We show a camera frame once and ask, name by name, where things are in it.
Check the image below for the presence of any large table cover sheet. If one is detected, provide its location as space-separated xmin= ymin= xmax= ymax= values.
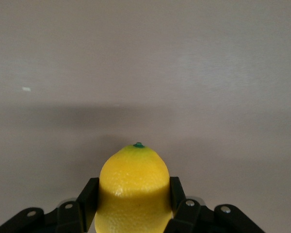
xmin=0 ymin=0 xmax=291 ymax=233

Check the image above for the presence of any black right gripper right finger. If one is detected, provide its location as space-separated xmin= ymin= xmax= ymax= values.
xmin=164 ymin=176 xmax=266 ymax=233

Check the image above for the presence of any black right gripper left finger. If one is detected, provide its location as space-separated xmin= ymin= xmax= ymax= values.
xmin=0 ymin=177 xmax=100 ymax=233

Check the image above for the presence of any yellow lemon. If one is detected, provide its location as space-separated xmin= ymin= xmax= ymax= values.
xmin=94 ymin=141 xmax=173 ymax=233

